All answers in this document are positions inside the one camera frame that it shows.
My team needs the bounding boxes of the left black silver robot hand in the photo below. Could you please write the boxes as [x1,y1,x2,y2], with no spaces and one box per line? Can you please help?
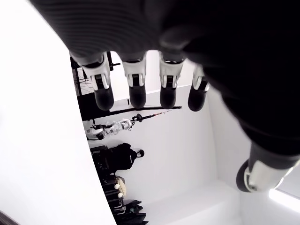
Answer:
[29,0,300,193]

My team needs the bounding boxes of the white humanoid robot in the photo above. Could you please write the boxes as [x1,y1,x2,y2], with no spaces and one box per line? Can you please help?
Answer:
[85,118,134,141]

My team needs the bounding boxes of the beige cloth bundle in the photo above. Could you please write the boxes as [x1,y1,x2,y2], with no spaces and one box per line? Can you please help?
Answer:
[114,175,128,198]

